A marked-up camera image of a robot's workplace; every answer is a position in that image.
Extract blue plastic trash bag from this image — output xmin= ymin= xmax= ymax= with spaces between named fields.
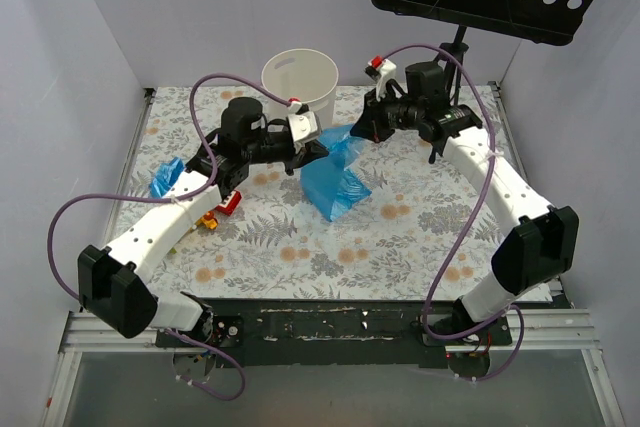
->
xmin=300 ymin=125 xmax=371 ymax=222

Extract blue bag piece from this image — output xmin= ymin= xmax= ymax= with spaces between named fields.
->
xmin=149 ymin=157 xmax=184 ymax=198

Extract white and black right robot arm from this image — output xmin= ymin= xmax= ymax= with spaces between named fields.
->
xmin=351 ymin=56 xmax=579 ymax=345

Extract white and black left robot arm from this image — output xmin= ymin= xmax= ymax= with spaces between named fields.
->
xmin=78 ymin=97 xmax=328 ymax=347

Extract white cylindrical trash bin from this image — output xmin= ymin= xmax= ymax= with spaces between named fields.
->
xmin=261 ymin=48 xmax=339 ymax=130

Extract red toy phone block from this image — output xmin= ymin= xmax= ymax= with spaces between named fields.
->
xmin=215 ymin=190 xmax=242 ymax=216

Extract colourful toy block pile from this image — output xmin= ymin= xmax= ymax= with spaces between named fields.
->
xmin=179 ymin=210 xmax=218 ymax=241

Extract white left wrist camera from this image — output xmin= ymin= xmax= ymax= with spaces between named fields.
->
xmin=286 ymin=100 xmax=322 ymax=153

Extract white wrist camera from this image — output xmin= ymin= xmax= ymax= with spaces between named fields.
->
xmin=365 ymin=56 xmax=397 ymax=101
xmin=286 ymin=100 xmax=322 ymax=153

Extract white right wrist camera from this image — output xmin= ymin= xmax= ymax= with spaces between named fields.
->
xmin=365 ymin=56 xmax=397 ymax=101

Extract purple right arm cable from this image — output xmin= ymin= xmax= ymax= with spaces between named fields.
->
xmin=382 ymin=44 xmax=526 ymax=381

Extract black scratched base plate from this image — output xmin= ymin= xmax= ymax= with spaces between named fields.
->
xmin=154 ymin=296 xmax=514 ymax=368

